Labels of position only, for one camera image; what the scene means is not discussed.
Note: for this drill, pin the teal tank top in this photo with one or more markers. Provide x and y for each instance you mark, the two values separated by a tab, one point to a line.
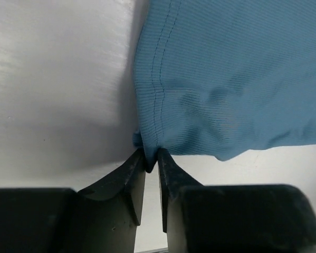
223	77

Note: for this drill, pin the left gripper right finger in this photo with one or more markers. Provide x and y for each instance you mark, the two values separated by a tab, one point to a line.
242	218

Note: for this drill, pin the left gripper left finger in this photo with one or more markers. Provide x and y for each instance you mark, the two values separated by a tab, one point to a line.
102	217

